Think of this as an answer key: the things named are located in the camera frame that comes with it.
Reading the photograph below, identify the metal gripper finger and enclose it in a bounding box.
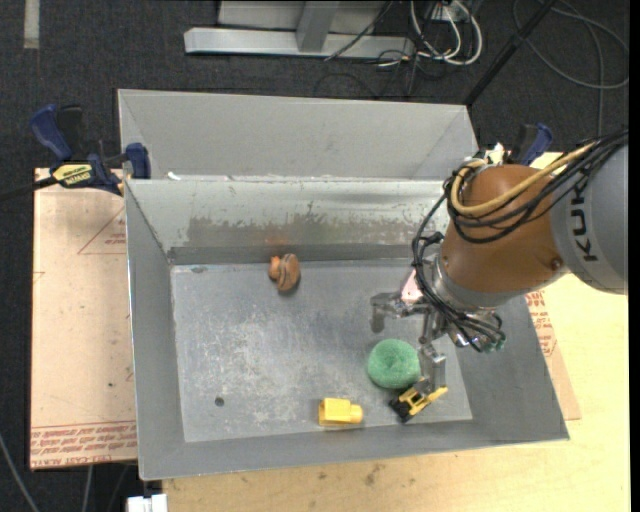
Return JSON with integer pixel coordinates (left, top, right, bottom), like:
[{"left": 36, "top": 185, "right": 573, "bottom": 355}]
[
  {"left": 418, "top": 344, "right": 449, "bottom": 397},
  {"left": 370, "top": 292, "right": 404, "bottom": 333}
]

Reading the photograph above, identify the yellow and black toy vehicle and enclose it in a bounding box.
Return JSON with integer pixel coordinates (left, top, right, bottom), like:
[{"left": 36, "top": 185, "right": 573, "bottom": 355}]
[{"left": 389, "top": 377, "right": 449, "bottom": 424}]

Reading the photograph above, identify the green round scrub sponge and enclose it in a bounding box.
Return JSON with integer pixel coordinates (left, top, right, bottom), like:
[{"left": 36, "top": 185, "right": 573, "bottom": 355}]
[{"left": 366, "top": 338, "right": 421, "bottom": 392}]

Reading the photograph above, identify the orange-brown striped toy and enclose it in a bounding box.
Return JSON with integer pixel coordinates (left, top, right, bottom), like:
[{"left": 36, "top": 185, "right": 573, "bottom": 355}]
[{"left": 267, "top": 252, "right": 302, "bottom": 293}]

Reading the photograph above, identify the grey metal bin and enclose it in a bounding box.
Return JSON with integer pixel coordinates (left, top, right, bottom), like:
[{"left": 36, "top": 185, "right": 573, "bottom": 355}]
[{"left": 117, "top": 88, "right": 571, "bottom": 482}]

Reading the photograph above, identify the yellow toy block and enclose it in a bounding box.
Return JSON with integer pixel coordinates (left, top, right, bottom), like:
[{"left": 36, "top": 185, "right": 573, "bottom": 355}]
[{"left": 317, "top": 397, "right": 364, "bottom": 428}]

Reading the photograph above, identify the brown cardboard board, red print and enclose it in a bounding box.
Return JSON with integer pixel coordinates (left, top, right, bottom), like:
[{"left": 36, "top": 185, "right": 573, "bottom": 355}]
[{"left": 29, "top": 167, "right": 583, "bottom": 471}]

